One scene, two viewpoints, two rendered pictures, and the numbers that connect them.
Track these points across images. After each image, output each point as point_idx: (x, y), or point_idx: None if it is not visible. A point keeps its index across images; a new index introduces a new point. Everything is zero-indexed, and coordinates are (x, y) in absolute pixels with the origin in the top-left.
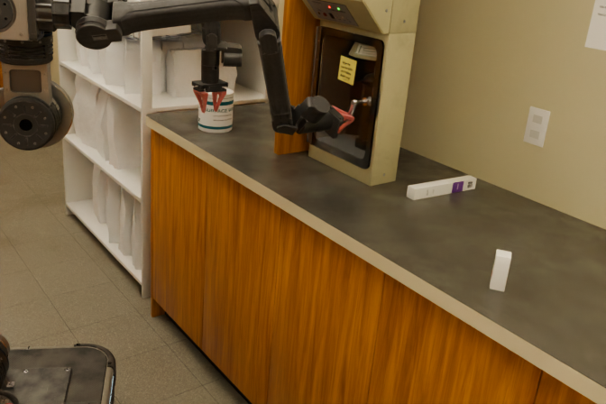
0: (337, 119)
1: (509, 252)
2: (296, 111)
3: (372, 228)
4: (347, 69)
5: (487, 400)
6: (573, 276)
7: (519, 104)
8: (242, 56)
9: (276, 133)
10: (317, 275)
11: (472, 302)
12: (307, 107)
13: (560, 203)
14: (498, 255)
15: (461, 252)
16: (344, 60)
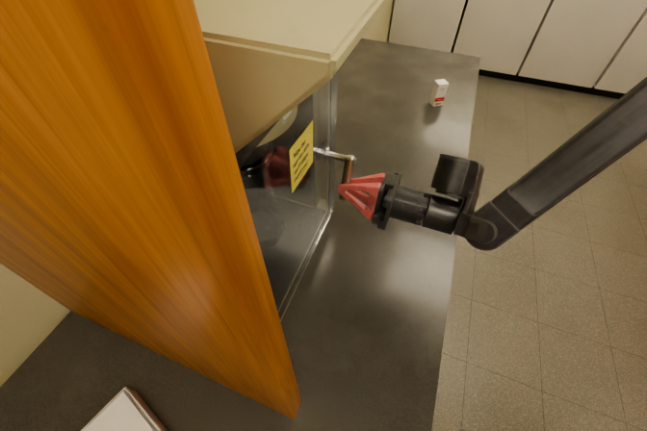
0: (401, 175)
1: (435, 80)
2: (471, 205)
3: (430, 176)
4: (302, 154)
5: None
6: (380, 84)
7: None
8: (463, 430)
9: (293, 406)
10: None
11: (467, 107)
12: (483, 169)
13: None
14: (448, 83)
15: (407, 124)
16: (296, 150)
